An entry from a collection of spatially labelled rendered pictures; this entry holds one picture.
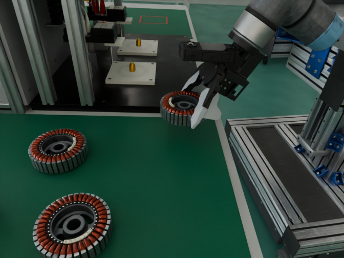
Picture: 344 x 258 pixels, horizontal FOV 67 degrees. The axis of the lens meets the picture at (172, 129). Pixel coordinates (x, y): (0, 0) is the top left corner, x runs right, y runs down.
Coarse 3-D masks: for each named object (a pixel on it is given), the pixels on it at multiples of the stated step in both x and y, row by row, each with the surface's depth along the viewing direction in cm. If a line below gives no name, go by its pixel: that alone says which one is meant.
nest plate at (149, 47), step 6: (126, 42) 106; (132, 42) 107; (144, 42) 107; (150, 42) 107; (156, 42) 108; (120, 48) 101; (126, 48) 101; (132, 48) 101; (138, 48) 102; (144, 48) 102; (150, 48) 102; (156, 48) 102; (120, 54) 98; (126, 54) 98; (132, 54) 98; (138, 54) 99; (144, 54) 99; (150, 54) 99; (156, 54) 99
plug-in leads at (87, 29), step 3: (81, 6) 72; (84, 9) 75; (81, 12) 71; (87, 15) 74; (87, 18) 75; (84, 21) 73; (87, 21) 75; (84, 24) 73; (87, 24) 75; (84, 27) 73; (87, 27) 76; (90, 27) 78; (63, 30) 74; (66, 30) 74; (84, 30) 74; (87, 30) 76; (90, 30) 78; (66, 33) 74; (84, 33) 74; (87, 33) 76; (90, 33) 77
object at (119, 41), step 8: (96, 24) 77; (104, 24) 77; (112, 24) 77; (96, 32) 74; (104, 32) 74; (112, 32) 74; (64, 40) 75; (88, 40) 75; (96, 40) 75; (104, 40) 75; (112, 40) 75; (120, 40) 78
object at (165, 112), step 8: (168, 96) 61; (176, 96) 62; (184, 96) 62; (192, 96) 62; (160, 104) 59; (168, 104) 58; (176, 104) 63; (184, 104) 61; (192, 104) 63; (160, 112) 60; (168, 112) 56; (176, 112) 56; (184, 112) 56; (192, 112) 56; (168, 120) 58; (176, 120) 57; (184, 120) 56
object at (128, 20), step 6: (114, 6) 97; (120, 6) 97; (90, 12) 97; (108, 12) 94; (114, 12) 94; (120, 12) 94; (126, 12) 100; (84, 18) 94; (90, 18) 94; (96, 18) 94; (102, 18) 94; (108, 18) 94; (114, 18) 94; (120, 18) 95; (126, 18) 99; (132, 18) 99
